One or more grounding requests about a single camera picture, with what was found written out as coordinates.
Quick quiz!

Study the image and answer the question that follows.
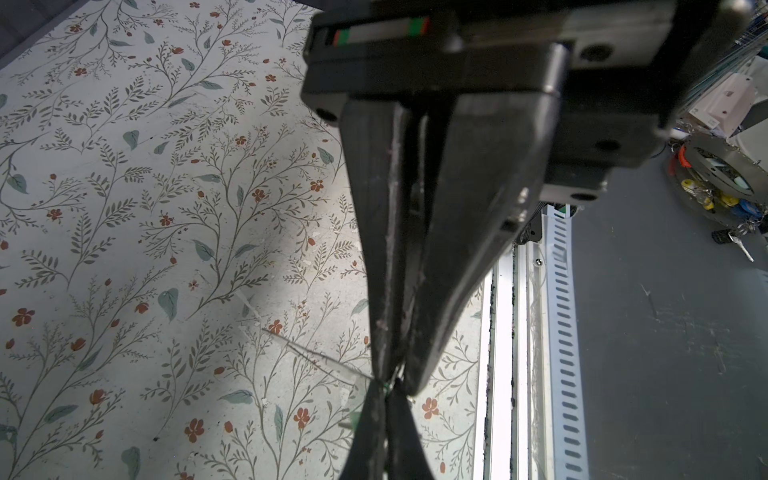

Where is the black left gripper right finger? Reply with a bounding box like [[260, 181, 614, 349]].
[[386, 383, 434, 480]]

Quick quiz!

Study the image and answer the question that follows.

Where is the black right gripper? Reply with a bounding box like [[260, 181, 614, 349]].
[[301, 1, 753, 395]]

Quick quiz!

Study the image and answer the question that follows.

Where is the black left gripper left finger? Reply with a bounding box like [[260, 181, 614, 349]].
[[339, 380, 387, 480]]

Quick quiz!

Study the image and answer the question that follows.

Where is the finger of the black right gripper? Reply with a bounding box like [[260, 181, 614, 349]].
[[340, 99, 418, 382]]

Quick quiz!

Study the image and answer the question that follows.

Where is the clutter of tools outside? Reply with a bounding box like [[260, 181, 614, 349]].
[[666, 47, 767, 261]]

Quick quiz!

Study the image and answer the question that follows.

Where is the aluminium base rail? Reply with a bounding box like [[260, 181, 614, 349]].
[[471, 243, 542, 479]]

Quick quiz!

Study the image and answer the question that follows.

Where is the white slotted cable duct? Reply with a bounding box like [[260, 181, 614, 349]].
[[543, 206, 590, 479]]

